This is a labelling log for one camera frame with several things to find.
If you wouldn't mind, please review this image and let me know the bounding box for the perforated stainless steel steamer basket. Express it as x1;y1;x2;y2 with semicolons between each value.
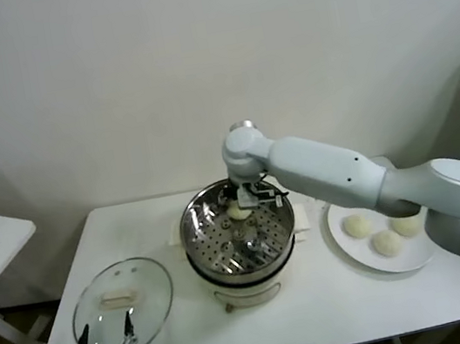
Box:
172;170;306;295

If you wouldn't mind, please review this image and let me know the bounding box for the glass lid with cream handle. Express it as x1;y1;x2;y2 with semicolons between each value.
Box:
63;252;184;344

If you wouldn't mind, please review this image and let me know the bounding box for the white round plate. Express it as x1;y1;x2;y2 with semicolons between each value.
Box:
324;186;441;284

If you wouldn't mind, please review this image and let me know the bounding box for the white steamed baozi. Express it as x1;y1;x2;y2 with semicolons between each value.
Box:
342;212;375;242
369;227;405;260
225;202;251;223
389;212;424;242

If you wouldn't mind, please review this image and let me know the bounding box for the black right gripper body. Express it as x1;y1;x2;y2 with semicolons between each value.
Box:
231;173;291;217

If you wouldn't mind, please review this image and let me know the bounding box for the cream electric cooker base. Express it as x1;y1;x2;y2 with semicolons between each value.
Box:
163;196;325;323

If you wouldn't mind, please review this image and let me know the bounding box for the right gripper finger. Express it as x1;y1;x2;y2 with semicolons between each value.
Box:
236;186;260;211
216;187;237;206

